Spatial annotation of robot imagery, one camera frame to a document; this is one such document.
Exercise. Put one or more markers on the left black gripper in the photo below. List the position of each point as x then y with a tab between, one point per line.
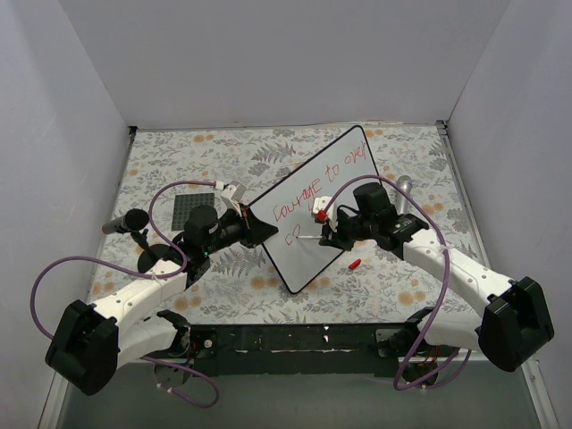
248	226

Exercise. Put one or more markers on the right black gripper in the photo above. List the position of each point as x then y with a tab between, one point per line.
335	234

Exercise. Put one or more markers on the red marker cap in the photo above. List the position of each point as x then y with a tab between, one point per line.
355	264

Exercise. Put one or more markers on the white board with black frame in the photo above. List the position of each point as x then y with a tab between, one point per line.
287	205

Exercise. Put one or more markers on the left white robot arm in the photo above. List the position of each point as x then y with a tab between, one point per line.
93	340

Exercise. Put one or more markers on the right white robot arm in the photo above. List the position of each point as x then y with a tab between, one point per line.
510	320

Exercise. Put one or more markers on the silver microphone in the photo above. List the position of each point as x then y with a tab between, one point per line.
404	185

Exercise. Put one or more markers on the floral patterned table mat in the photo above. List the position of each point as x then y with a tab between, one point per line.
242	286

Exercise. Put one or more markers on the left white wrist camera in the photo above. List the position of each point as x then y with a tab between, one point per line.
231	194

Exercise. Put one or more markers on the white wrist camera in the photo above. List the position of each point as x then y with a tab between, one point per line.
324	211
231	194

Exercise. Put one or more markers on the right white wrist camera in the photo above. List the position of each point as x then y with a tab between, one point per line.
324	211

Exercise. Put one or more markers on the black front mounting rail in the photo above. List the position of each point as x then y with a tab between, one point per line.
286	349

